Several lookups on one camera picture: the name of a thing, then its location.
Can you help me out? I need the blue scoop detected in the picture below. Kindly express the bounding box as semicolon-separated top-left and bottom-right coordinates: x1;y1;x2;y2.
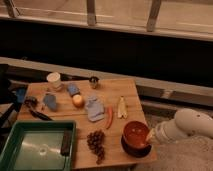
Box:
43;93;57;111

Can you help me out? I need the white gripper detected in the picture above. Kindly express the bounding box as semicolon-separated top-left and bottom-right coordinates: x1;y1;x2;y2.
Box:
145;120;178;143

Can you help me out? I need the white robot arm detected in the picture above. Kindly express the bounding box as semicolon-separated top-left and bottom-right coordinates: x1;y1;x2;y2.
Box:
146;108;213;144

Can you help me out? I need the black handled utensil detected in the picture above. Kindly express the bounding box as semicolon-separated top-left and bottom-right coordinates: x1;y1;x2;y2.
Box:
30;110;52;121

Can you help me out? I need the green plastic tray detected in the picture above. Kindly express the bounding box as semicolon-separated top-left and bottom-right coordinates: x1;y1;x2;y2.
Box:
0;121;76;171

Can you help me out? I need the orange bowl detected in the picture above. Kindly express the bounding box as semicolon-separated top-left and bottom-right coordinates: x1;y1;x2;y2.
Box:
123;121;149;149

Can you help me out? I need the blue folded cloth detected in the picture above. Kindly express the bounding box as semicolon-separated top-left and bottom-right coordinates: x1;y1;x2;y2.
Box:
85;95;104;122

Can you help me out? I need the small metal cup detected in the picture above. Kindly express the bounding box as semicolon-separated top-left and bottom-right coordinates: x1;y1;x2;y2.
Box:
89;76;99;89

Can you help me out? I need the white paper cup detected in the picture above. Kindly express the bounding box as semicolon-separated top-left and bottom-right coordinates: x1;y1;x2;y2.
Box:
46;72;62;90

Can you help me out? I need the dark brush in tray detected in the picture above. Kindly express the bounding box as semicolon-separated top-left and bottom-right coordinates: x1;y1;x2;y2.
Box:
60;130;72;156

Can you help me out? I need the small dark toy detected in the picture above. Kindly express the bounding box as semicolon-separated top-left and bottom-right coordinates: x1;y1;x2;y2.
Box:
24;96;38;107

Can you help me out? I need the bunch of dark grapes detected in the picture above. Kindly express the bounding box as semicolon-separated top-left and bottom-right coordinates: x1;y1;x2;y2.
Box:
87;130;105;164

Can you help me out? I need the blue sponge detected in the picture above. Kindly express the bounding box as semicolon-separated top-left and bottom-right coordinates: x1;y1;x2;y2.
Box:
67;83;80;97

